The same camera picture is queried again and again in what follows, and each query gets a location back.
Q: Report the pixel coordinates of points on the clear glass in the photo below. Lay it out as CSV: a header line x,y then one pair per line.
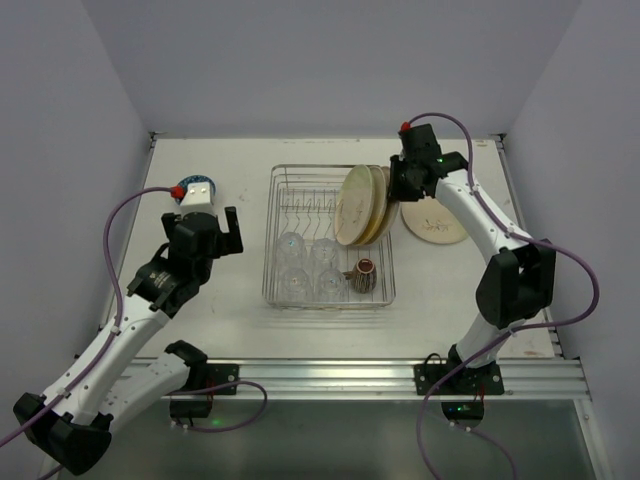
x,y
324,254
290,251
295,286
330,287

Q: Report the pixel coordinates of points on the clear glass back right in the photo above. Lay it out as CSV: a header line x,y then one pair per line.
x,y
324,254

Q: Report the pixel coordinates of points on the cream plate yellow band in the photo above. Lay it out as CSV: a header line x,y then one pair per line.
x,y
379,205

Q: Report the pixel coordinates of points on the aluminium front mounting rail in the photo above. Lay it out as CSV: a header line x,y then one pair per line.
x,y
377,380

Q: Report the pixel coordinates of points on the cream plate rightmost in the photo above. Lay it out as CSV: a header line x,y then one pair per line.
x,y
391,211

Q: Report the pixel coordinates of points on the clear glass front left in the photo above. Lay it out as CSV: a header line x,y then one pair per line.
x,y
295,286

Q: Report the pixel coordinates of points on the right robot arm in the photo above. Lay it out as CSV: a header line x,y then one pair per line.
x,y
519,277

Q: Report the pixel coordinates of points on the cream plate green band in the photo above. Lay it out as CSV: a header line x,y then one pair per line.
x,y
354,205

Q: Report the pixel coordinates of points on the clear glass front right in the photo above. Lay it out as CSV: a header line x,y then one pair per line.
x,y
330,287

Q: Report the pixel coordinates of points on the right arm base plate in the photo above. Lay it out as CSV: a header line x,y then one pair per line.
x,y
485,380

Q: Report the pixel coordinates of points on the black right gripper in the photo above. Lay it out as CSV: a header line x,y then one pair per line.
x,y
400,186

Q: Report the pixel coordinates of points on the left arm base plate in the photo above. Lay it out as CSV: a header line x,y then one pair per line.
x,y
215,380

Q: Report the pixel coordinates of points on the aluminium table edge rail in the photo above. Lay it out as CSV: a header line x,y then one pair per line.
x,y
499,140

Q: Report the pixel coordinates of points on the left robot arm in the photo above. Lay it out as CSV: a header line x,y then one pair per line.
x,y
74,419

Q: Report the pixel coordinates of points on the blue patterned bowl red outside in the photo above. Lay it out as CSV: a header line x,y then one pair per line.
x,y
183,186

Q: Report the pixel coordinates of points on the clear glass back left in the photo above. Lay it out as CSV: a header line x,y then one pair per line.
x,y
290,251

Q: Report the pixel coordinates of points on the metal wire dish rack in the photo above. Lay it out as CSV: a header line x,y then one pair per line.
x,y
303,199

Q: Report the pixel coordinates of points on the brown striped mug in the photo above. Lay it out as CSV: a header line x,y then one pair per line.
x,y
362,278

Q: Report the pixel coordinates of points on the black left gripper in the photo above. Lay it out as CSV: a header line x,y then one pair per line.
x,y
232,232

